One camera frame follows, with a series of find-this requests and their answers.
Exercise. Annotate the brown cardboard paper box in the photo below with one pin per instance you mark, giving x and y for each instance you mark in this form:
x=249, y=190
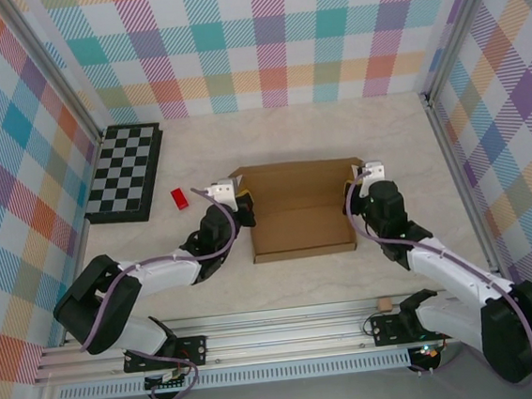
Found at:
x=297, y=234

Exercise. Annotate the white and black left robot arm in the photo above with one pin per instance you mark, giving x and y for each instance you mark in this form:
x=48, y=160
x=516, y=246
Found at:
x=160, y=275

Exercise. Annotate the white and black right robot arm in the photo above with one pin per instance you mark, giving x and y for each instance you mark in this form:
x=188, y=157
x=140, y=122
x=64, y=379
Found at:
x=452, y=271

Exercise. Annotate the small red block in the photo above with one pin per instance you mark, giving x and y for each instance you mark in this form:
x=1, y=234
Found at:
x=180, y=199

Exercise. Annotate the small tan wooden block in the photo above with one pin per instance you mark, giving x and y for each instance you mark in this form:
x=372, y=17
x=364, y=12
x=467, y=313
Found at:
x=384, y=304

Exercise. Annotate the black and grey chessboard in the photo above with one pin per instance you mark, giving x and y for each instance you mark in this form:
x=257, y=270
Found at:
x=124, y=170

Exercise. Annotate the small circuit board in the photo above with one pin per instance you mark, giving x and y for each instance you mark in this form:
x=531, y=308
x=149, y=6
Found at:
x=170, y=378
x=429, y=352

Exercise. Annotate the aluminium side rail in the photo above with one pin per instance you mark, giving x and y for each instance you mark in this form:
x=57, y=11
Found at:
x=82, y=248
x=451, y=167

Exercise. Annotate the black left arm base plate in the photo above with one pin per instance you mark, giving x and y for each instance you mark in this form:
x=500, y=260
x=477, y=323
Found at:
x=195, y=348

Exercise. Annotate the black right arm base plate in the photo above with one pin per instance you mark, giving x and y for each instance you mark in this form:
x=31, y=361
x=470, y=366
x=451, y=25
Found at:
x=384, y=329

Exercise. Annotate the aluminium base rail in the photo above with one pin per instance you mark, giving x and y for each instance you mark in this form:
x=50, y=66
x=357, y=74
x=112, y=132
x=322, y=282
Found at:
x=284, y=334

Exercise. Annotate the aluminium frame post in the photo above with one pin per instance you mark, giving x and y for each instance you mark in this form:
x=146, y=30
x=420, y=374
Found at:
x=456, y=25
x=58, y=73

